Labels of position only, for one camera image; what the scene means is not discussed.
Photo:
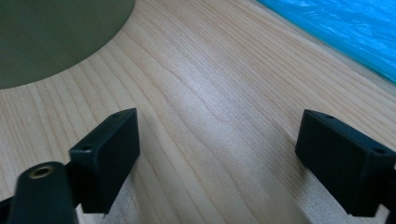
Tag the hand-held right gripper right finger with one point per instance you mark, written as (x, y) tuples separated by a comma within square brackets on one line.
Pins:
[(345, 168)]

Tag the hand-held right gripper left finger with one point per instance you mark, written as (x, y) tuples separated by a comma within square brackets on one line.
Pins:
[(106, 168)]

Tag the blue plastic bag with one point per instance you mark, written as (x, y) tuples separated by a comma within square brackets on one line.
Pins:
[(348, 28)]

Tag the green ribbed plastic bin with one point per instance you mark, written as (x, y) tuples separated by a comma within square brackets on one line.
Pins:
[(53, 37)]

